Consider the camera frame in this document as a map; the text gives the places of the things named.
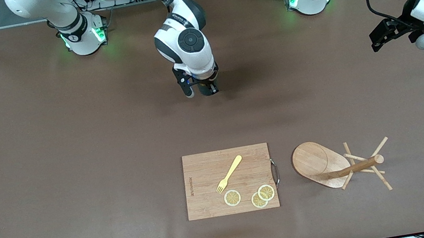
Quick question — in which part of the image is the wooden mug tree rack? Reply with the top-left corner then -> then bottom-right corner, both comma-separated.
290,129 -> 397,206

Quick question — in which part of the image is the lemon slice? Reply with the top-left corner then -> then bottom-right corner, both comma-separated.
250,190 -> 269,210
223,189 -> 243,208
257,183 -> 277,202

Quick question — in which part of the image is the yellow plastic fork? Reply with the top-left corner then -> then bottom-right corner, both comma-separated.
211,155 -> 248,195

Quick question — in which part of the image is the bamboo cutting board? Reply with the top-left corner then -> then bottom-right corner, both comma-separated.
178,141 -> 285,222

